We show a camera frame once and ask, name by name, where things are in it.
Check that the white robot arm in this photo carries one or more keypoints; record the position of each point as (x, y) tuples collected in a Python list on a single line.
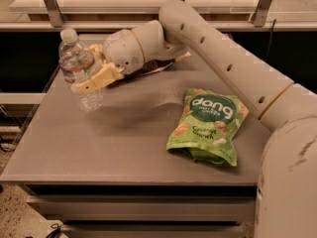
[(287, 190)]

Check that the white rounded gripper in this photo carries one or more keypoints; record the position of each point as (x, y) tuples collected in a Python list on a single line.
[(121, 52)]

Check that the black object on floor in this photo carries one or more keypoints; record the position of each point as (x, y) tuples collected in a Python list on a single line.
[(56, 229)]

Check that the brown and cream snack bag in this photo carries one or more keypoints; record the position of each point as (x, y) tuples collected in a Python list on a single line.
[(154, 66)]

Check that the metal window frame rail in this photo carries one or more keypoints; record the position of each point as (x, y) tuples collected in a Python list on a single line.
[(234, 11)]

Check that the clear plastic water bottle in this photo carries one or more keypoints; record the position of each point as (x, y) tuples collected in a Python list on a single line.
[(77, 64)]

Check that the green dang coconut crunch bag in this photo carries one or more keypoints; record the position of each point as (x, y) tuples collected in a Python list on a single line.
[(207, 126)]

